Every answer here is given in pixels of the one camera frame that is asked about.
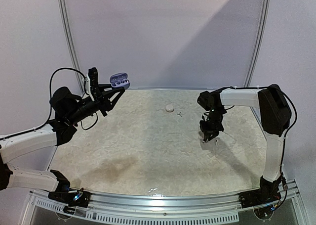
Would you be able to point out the aluminium front rail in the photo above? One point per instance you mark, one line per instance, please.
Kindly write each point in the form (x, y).
(117, 209)

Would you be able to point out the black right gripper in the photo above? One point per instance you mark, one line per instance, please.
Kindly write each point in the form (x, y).
(211, 128)

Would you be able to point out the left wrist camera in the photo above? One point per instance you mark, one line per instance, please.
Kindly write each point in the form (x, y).
(90, 82)

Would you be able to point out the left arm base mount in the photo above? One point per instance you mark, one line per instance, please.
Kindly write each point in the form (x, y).
(71, 197)

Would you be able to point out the white round case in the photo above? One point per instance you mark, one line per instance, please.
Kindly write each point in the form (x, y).
(169, 108)

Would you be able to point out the blue earbud charging case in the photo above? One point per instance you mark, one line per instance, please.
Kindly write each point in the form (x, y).
(116, 79)

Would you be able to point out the aluminium corner post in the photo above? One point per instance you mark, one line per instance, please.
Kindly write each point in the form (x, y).
(68, 34)
(258, 41)

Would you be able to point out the right aluminium corner post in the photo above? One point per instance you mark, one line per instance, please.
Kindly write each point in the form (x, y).
(258, 41)

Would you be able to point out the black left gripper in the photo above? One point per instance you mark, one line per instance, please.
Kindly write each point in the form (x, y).
(103, 102)

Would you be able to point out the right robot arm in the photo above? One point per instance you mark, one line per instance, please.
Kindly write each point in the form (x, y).
(275, 115)

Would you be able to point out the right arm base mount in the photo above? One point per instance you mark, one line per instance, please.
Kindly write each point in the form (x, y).
(267, 192)

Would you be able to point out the left aluminium corner post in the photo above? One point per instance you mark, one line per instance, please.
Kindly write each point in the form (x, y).
(68, 34)

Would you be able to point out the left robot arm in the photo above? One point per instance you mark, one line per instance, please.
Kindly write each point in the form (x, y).
(69, 110)

